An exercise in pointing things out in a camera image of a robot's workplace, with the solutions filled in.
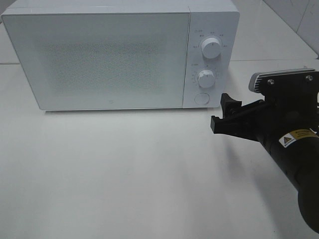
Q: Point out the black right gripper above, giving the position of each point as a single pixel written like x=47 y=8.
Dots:
x=289 y=124

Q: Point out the white round door button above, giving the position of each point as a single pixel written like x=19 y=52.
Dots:
x=202 y=99

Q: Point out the white microwave knob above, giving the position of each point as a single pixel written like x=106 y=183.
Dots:
x=211 y=47
x=206 y=78

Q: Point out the white microwave door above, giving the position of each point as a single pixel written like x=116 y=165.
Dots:
x=102 y=61

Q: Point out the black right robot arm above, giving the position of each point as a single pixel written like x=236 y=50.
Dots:
x=302 y=170

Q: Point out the white microwave oven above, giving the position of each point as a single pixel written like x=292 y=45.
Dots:
x=218 y=18

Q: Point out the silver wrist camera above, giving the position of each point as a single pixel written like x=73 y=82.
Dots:
x=295 y=82

